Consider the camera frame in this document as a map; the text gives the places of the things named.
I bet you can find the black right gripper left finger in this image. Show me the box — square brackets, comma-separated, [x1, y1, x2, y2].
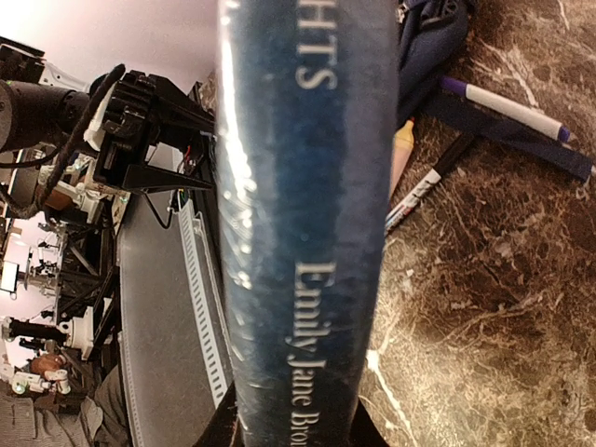
[194, 386, 242, 447]

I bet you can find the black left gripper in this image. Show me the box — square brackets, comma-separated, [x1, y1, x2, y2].
[93, 71, 214, 192]

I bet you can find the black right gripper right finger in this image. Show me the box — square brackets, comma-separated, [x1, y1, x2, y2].
[351, 401, 388, 447]

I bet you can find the navy blue notebook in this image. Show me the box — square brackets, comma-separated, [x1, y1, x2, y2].
[217, 1, 398, 446]

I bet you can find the navy blue student backpack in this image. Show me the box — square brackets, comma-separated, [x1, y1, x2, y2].
[396, 1, 595, 185]

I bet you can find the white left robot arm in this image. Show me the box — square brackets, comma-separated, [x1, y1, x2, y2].
[1, 39, 215, 219]

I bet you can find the black capped white marker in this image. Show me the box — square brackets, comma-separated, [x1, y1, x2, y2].
[385, 133, 475, 236]

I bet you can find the purple capped white marker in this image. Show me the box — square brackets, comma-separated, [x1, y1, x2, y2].
[440, 76, 572, 143]

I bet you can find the grey slotted cable duct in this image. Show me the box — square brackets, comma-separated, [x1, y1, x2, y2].
[178, 201, 233, 406]

